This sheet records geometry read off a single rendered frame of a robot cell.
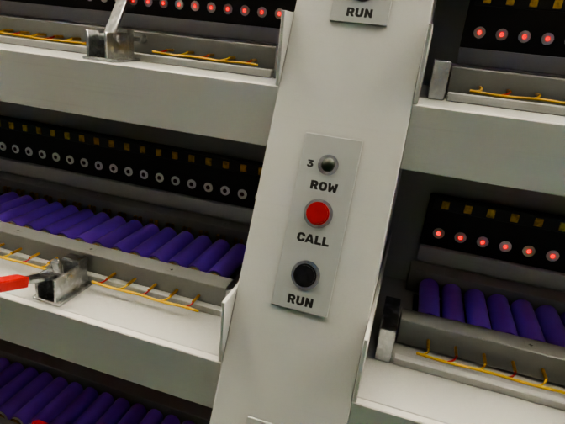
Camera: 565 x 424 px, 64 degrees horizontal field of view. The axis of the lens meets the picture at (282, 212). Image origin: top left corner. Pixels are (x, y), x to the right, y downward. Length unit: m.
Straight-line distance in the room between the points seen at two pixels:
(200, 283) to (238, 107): 0.15
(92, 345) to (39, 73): 0.23
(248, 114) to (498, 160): 0.18
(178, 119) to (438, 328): 0.26
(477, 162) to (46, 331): 0.35
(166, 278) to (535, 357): 0.29
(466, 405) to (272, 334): 0.14
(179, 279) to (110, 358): 0.08
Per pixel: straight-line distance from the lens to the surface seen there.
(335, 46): 0.34
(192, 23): 0.58
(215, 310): 0.39
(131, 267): 0.42
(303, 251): 0.31
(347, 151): 0.31
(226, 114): 0.35
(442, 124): 0.32
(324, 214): 0.31
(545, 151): 0.34
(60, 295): 0.42
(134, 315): 0.39
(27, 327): 0.44
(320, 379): 0.33
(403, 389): 0.35
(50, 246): 0.47
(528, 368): 0.40
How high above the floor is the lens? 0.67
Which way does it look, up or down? level
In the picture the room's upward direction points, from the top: 12 degrees clockwise
